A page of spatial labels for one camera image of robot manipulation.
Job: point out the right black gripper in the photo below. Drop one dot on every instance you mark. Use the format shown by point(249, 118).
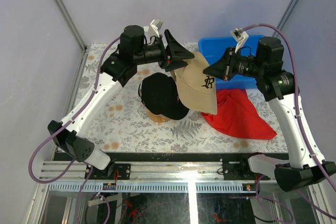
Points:
point(223, 68)

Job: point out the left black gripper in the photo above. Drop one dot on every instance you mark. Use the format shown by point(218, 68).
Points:
point(173, 49)

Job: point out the black cap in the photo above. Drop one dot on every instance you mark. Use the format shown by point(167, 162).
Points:
point(158, 93)

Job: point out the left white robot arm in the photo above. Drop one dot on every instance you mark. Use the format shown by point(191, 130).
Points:
point(113, 73)

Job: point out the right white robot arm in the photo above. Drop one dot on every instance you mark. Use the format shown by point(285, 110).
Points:
point(306, 164)

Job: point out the blue plastic bin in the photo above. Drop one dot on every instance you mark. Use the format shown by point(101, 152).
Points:
point(213, 48)

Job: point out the red cloth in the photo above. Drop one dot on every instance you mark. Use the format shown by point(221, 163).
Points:
point(237, 117)

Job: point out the wooden hat stand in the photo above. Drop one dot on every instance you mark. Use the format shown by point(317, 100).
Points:
point(156, 118)

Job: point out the floral table mat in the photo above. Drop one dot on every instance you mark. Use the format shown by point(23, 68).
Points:
point(123, 126)

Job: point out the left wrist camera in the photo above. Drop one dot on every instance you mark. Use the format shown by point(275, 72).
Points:
point(155, 27)

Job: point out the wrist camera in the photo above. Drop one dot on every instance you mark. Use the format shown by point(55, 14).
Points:
point(240, 36)
point(155, 27)

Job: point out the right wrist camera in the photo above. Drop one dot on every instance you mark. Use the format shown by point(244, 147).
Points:
point(240, 36)

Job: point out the left aluminium corner post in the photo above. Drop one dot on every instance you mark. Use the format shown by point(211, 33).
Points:
point(70, 24)

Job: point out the aluminium front rail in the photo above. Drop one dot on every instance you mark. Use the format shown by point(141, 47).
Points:
point(152, 171)

